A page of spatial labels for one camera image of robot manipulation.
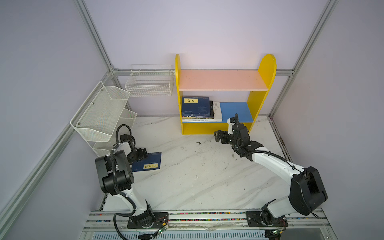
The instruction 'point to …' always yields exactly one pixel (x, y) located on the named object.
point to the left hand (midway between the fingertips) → (137, 160)
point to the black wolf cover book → (211, 109)
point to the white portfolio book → (217, 115)
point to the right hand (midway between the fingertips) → (219, 132)
